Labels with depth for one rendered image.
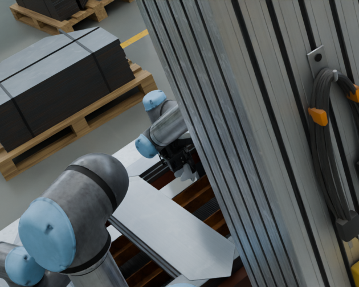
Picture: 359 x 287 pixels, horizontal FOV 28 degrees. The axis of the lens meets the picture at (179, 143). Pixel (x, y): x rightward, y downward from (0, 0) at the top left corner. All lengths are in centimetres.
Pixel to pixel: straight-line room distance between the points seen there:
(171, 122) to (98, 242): 76
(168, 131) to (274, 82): 105
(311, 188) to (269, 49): 24
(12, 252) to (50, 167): 321
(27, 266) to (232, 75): 74
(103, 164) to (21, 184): 346
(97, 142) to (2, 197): 70
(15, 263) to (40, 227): 32
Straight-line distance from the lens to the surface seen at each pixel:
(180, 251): 226
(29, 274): 151
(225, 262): 216
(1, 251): 155
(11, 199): 463
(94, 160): 126
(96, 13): 649
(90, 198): 122
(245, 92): 93
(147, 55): 553
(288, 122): 99
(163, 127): 199
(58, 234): 119
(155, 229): 238
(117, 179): 126
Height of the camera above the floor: 232
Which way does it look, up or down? 32 degrees down
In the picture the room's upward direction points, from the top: 23 degrees counter-clockwise
